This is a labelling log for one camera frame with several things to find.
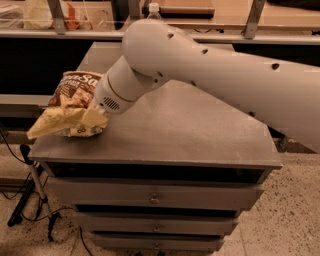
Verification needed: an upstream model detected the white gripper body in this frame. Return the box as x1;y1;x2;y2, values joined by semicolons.
94;75;135;114

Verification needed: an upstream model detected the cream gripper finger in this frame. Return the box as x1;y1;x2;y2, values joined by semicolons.
81;108;108;127

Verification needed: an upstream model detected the brown chip bag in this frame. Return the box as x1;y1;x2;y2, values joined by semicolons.
27;71;107;139

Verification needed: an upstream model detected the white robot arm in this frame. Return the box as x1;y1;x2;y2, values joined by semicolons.
93;19;320;153

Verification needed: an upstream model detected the clear plastic water bottle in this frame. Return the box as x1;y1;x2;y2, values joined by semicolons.
147;2;162;20

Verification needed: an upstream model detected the dark tray on counter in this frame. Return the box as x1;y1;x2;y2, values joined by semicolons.
142;0;216;20

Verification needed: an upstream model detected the black tripod stand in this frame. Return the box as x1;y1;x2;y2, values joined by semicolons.
7;144;60;242

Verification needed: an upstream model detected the metal railing frame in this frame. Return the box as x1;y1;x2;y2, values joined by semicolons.
0;0;320;46

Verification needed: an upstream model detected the black floor cable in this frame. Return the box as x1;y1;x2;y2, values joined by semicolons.
78;225;94;256

